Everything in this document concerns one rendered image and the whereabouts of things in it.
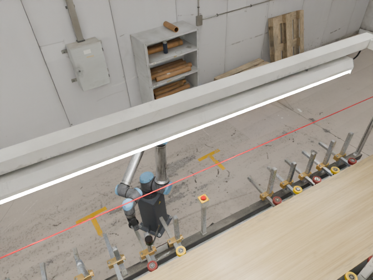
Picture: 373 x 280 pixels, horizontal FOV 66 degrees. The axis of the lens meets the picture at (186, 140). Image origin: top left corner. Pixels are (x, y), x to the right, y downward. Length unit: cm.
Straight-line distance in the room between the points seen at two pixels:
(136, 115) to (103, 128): 13
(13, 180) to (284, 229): 211
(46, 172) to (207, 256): 163
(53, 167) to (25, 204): 338
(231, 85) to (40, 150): 77
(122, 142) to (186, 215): 269
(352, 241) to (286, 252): 55
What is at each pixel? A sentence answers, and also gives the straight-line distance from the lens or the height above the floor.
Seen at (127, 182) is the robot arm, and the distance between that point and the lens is 255.
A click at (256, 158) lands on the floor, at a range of 443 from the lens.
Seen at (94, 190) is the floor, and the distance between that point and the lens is 423.
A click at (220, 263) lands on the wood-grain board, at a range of 243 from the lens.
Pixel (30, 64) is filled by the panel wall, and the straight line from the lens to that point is 420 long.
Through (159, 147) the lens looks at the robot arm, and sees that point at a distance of 264.
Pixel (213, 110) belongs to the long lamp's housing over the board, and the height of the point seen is 237.
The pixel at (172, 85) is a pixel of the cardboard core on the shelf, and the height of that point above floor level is 60.
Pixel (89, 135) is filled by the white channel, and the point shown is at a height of 245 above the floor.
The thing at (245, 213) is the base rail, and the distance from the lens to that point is 292.
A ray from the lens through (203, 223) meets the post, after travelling 260.
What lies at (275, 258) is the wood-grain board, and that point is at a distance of 251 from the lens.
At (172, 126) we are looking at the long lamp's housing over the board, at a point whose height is 237.
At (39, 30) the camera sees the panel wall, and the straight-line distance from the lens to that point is 409.
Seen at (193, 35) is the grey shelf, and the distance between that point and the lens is 462.
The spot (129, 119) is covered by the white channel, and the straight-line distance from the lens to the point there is 108.
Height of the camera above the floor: 309
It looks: 41 degrees down
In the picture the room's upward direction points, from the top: 3 degrees counter-clockwise
